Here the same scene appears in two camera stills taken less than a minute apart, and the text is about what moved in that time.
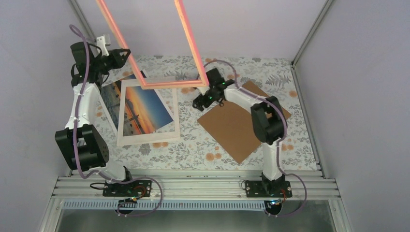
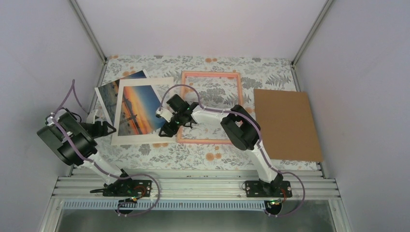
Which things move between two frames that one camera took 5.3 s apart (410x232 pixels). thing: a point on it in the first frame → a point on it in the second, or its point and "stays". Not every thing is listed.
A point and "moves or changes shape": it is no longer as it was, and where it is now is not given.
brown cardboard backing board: x=232 y=127 moves or changes shape
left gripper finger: x=124 y=58 → x=105 y=128
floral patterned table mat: x=278 y=79 stays
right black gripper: x=197 y=101 → x=168 y=129
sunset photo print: x=144 y=112 stays
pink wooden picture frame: x=165 y=84 → x=187 y=73
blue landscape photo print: x=110 y=94 stays
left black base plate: x=138 y=188 stays
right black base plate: x=260 y=189 stays
